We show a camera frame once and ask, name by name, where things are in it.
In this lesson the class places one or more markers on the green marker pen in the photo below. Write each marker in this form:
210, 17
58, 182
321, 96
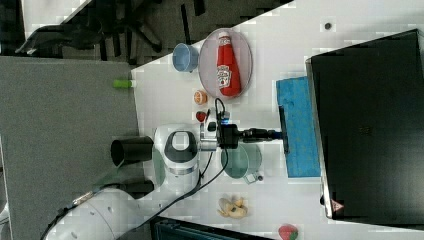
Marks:
124, 84

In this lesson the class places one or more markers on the pink red fruit toy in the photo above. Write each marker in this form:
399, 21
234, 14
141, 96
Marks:
288, 232

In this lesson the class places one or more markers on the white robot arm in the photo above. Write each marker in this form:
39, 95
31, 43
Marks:
109, 213

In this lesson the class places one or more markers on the dark blue table rail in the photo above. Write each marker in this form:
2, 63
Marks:
165, 228

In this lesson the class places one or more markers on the black office chair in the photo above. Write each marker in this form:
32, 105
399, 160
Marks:
82, 24

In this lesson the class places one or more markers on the green mug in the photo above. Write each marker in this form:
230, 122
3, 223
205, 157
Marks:
244, 162

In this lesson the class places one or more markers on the red strawberry toy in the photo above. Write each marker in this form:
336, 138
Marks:
201, 116

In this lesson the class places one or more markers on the yellow peeled banana toy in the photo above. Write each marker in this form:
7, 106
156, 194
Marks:
232, 209

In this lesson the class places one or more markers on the blue cup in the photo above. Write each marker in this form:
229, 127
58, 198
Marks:
185, 58

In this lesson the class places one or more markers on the silver black toaster oven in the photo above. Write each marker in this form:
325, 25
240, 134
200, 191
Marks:
355, 120

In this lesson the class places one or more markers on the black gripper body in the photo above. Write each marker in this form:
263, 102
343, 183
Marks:
228, 136

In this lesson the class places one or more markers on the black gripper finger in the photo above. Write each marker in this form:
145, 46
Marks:
273, 133
273, 138

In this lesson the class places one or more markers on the black frying pan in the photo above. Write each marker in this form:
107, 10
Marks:
131, 150

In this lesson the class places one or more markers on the green colander basket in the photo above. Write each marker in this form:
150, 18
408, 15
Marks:
158, 167

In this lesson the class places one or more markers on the orange half toy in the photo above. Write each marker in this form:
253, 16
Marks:
200, 97

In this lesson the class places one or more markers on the red ketchup bottle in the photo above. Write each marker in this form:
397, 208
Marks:
228, 75

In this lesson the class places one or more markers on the grey round plate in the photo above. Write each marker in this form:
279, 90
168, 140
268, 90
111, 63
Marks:
207, 64

